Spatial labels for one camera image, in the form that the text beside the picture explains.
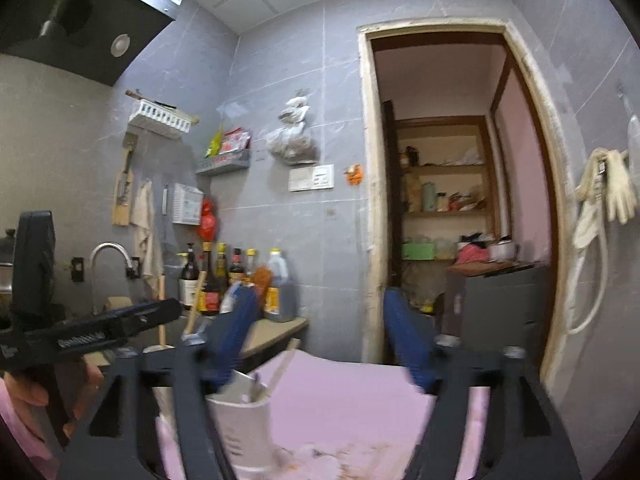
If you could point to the pink cloth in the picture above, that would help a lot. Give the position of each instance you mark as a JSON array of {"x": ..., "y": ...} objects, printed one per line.
[{"x": 360, "y": 410}]

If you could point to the black range hood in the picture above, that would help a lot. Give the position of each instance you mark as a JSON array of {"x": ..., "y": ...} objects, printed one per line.
[{"x": 85, "y": 15}]

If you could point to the metal pot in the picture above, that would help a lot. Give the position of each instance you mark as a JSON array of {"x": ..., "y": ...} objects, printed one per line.
[{"x": 5, "y": 265}]

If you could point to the person's left hand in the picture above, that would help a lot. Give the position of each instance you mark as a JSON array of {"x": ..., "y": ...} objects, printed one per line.
[{"x": 85, "y": 385}]

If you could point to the grey wall shelf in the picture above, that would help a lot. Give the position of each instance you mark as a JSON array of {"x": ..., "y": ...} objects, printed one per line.
[{"x": 222, "y": 165}]

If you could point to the hanging knife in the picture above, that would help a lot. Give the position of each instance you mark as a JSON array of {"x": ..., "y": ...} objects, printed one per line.
[{"x": 165, "y": 200}]

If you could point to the dark red label bottle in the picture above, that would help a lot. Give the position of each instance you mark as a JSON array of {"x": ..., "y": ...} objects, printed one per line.
[{"x": 236, "y": 267}]

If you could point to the door frame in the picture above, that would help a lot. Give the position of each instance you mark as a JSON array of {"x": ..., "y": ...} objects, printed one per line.
[{"x": 367, "y": 185}]

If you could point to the wooden shelf unit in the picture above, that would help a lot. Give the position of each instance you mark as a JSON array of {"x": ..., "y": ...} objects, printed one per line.
[{"x": 492, "y": 160}]

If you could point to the pink bag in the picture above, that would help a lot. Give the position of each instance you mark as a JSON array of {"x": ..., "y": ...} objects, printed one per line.
[{"x": 472, "y": 254}]

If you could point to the chrome faucet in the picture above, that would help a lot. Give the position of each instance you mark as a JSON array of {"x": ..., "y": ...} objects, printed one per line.
[{"x": 107, "y": 250}]

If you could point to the hanging beige cloth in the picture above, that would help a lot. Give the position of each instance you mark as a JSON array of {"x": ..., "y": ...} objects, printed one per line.
[{"x": 144, "y": 220}]

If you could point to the hanging clear plastic bag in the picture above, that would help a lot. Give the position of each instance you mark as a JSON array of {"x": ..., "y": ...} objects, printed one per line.
[{"x": 292, "y": 145}]

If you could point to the yellow green packet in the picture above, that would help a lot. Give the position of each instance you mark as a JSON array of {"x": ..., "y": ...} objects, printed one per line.
[{"x": 215, "y": 142}]

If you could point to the black wall outlet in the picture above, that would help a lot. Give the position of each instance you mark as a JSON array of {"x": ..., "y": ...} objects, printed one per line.
[
  {"x": 132, "y": 268},
  {"x": 77, "y": 269}
]

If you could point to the orange packet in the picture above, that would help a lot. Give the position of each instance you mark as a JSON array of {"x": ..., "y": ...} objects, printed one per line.
[{"x": 262, "y": 280}]

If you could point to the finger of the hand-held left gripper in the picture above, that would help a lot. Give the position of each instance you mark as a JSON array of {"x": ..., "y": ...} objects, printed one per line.
[{"x": 150, "y": 312}]

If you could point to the white wall basket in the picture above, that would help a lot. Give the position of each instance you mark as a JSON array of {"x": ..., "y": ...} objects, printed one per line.
[{"x": 160, "y": 120}]

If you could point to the red plastic bag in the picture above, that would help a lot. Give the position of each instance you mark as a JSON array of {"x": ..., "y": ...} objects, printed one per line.
[{"x": 207, "y": 222}]

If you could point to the person's left forearm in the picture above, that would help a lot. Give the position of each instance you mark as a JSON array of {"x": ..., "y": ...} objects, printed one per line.
[{"x": 20, "y": 432}]

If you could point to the white wall switch socket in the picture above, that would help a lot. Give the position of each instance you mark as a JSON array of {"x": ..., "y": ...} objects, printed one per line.
[{"x": 311, "y": 177}]

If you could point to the green box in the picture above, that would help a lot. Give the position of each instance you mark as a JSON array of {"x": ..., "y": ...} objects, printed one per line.
[{"x": 419, "y": 251}]

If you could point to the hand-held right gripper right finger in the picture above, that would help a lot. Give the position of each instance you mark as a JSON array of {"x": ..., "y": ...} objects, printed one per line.
[{"x": 407, "y": 340}]

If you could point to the orange wall hook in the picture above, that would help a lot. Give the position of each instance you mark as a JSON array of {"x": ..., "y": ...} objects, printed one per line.
[{"x": 354, "y": 175}]

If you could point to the grey cabinet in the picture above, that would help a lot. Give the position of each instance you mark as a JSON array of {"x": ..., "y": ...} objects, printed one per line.
[{"x": 500, "y": 305}]

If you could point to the yellow cap sauce bottle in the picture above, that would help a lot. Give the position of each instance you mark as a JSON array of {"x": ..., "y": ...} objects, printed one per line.
[{"x": 222, "y": 265}]

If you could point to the cream rubber gloves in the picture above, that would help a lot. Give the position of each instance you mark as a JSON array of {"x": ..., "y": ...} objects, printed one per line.
[{"x": 617, "y": 185}]

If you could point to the white mesh bag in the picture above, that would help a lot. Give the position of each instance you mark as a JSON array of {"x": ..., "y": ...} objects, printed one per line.
[{"x": 635, "y": 145}]

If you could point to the white wall box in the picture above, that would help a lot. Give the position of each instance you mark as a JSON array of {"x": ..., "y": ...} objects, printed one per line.
[{"x": 187, "y": 205}]

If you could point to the tall dark sauce bottle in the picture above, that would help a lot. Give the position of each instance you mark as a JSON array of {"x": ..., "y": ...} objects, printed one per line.
[{"x": 210, "y": 290}]

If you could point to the red packet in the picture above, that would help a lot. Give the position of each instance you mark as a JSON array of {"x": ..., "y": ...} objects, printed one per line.
[{"x": 236, "y": 140}]

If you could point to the white plastic utensil holder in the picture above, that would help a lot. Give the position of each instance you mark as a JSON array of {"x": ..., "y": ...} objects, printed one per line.
[{"x": 240, "y": 430}]

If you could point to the plastic oil jug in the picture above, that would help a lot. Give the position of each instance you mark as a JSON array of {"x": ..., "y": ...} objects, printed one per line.
[{"x": 282, "y": 290}]

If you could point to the clear sauce bottle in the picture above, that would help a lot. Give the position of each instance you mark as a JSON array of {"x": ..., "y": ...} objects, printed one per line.
[{"x": 250, "y": 262}]

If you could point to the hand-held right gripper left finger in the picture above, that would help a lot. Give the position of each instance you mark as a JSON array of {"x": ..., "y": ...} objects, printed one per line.
[{"x": 235, "y": 330}]

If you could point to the wooden cutting board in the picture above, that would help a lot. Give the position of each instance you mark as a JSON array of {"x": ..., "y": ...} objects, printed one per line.
[{"x": 122, "y": 200}]

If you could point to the white pot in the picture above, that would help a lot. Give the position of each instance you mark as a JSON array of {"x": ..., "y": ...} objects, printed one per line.
[{"x": 502, "y": 251}]

